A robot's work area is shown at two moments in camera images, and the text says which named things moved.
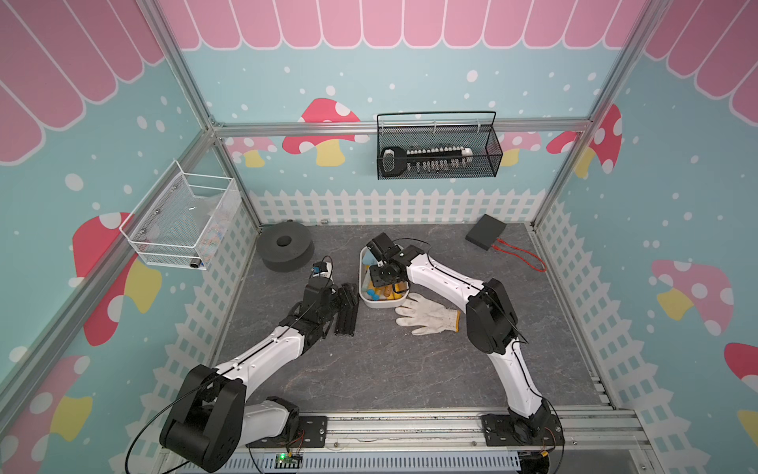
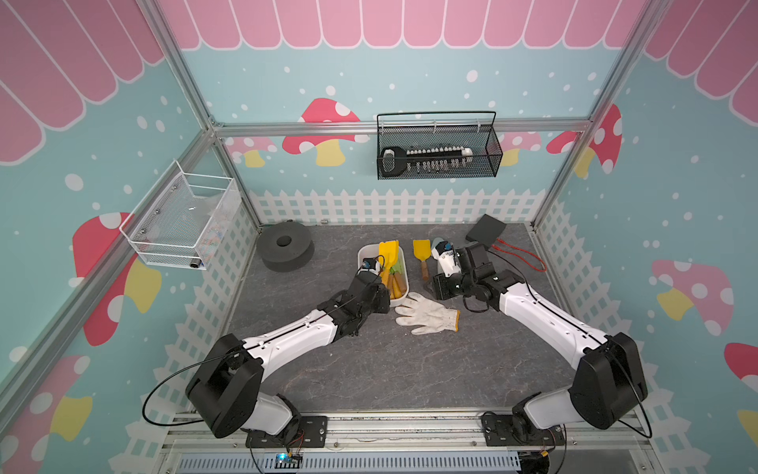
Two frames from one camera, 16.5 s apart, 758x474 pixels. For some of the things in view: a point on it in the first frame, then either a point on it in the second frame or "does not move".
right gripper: (374, 276) -> (439, 286)
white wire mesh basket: (181, 223) does not move
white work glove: (427, 316) does not move
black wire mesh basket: (437, 144) does not move
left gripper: (337, 289) -> (383, 294)
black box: (486, 232) does not move
